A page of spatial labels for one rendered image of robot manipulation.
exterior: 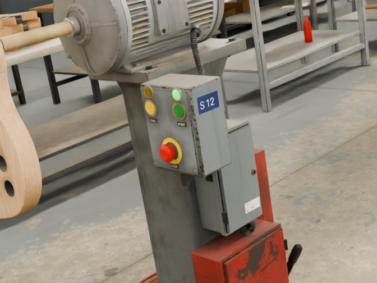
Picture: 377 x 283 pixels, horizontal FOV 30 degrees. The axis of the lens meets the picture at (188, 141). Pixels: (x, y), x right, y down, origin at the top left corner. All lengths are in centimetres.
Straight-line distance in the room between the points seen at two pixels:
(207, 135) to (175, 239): 52
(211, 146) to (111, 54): 33
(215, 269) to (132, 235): 175
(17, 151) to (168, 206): 58
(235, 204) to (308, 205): 180
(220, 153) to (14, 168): 43
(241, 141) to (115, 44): 42
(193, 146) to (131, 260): 187
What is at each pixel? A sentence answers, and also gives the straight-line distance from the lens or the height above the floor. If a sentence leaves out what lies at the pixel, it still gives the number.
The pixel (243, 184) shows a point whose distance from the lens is 183.
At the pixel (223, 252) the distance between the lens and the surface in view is 184.
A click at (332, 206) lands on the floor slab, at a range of 356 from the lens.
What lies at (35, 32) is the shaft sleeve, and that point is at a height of 126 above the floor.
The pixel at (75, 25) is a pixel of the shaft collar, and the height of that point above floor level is 125.
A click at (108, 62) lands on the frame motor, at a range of 166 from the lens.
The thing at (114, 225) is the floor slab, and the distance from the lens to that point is 371.
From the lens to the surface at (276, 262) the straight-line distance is 196.
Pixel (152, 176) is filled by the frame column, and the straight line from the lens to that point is 191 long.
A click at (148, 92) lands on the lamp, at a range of 152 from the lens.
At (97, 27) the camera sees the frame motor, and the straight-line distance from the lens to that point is 164.
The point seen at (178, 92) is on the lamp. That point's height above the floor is 111.
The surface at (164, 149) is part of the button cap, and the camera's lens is 151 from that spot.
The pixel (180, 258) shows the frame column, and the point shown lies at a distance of 196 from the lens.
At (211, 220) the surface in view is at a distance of 185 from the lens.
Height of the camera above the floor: 145
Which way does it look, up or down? 17 degrees down
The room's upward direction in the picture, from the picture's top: 9 degrees counter-clockwise
